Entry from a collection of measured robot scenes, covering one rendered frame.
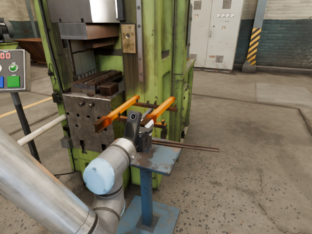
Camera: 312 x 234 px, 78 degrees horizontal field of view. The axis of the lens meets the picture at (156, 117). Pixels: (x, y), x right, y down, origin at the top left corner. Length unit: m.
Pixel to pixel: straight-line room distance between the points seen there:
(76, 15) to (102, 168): 1.03
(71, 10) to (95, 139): 0.85
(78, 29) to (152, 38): 0.46
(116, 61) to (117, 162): 1.34
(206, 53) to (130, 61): 5.25
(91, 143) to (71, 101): 0.35
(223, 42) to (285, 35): 1.72
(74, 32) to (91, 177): 1.02
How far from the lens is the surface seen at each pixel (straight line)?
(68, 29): 1.42
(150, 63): 1.34
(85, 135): 1.55
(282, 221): 1.93
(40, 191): 0.49
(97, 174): 0.56
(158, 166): 1.06
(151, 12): 1.32
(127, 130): 0.69
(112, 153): 0.59
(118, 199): 0.64
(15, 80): 1.63
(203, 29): 6.49
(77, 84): 1.48
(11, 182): 0.48
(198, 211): 1.77
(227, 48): 6.41
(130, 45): 1.34
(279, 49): 7.07
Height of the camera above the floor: 1.36
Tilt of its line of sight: 26 degrees down
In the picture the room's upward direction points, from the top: straight up
